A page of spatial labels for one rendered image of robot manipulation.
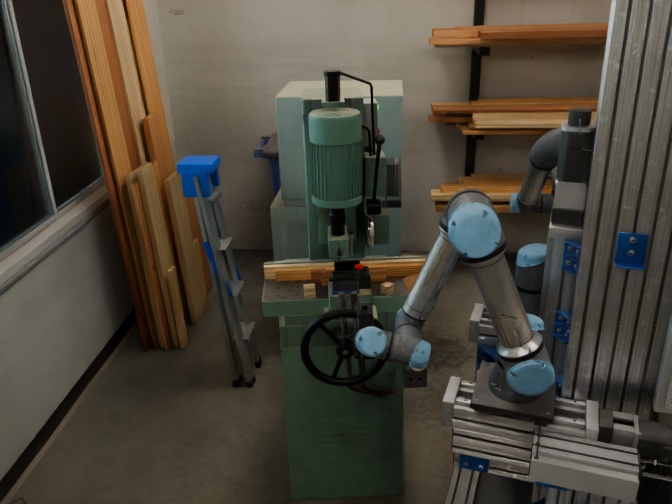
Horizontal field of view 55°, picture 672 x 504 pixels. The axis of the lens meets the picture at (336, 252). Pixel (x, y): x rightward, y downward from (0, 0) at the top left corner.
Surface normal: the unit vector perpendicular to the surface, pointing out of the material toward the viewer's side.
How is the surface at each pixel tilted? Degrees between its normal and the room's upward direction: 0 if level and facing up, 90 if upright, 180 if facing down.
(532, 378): 97
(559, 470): 90
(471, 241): 83
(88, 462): 0
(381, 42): 90
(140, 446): 0
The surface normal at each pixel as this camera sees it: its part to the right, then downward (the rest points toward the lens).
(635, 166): -0.34, 0.39
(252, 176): -0.08, 0.40
